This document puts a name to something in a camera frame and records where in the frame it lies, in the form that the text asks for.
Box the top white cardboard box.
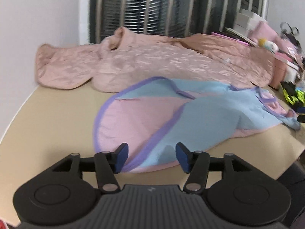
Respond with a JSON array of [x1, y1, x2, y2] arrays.
[[240, 8, 261, 20]]

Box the magenta pink storage case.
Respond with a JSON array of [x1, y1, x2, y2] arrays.
[[211, 32, 250, 46]]

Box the neon yellow black item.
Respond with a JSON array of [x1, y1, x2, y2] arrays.
[[281, 81, 304, 107]]

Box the steel window guard railing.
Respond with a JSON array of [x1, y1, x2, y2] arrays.
[[87, 0, 269, 44]]

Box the yellow white plush toy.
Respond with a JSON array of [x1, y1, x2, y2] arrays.
[[258, 38, 279, 53]]

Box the pink blue purple-trimmed garment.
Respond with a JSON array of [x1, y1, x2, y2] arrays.
[[93, 77, 301, 172]]

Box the black handbag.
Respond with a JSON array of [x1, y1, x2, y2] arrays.
[[280, 22, 300, 47]]

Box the light pink cushion bag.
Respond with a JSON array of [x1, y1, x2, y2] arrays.
[[251, 21, 278, 41]]

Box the pink quilted jacket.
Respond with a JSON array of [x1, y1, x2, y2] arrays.
[[35, 27, 274, 93]]

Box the white plastic wrapped board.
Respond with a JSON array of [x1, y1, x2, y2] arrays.
[[224, 27, 258, 47]]

